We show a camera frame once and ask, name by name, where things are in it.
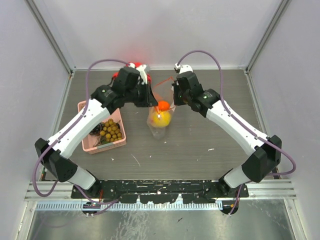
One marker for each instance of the grey slotted cable duct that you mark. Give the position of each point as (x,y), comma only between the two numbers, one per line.
(82,205)

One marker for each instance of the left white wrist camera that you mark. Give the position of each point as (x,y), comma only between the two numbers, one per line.
(143,70)

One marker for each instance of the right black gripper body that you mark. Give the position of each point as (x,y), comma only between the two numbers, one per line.
(179,97)

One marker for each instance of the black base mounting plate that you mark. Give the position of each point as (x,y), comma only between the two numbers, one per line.
(164,191)

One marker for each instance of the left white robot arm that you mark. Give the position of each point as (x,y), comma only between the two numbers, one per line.
(55,152)

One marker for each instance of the dark purple grape bunch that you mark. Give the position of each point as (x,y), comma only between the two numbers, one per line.
(96,131)

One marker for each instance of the bunch of brown longans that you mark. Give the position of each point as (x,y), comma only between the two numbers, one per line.
(109,132)

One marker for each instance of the orange fruit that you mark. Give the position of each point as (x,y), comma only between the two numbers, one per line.
(154,119)

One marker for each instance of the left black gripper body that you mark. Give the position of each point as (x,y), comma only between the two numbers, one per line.
(139,95)

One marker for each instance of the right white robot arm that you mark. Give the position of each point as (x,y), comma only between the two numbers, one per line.
(262,151)

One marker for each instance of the clear zip top bag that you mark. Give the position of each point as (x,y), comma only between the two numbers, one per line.
(162,91)

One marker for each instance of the orange persimmon with leaf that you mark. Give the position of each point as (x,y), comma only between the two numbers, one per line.
(163,106)

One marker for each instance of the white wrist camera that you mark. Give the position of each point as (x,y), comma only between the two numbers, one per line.
(179,69)
(143,70)

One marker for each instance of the crumpled red cloth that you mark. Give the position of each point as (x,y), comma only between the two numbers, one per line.
(117,74)

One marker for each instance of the yellow pear fruit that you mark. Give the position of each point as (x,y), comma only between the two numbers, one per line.
(165,118)

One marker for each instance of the pink perforated plastic basket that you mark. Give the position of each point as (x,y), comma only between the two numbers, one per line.
(92,144)

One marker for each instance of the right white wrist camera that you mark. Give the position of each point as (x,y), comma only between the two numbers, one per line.
(179,69)

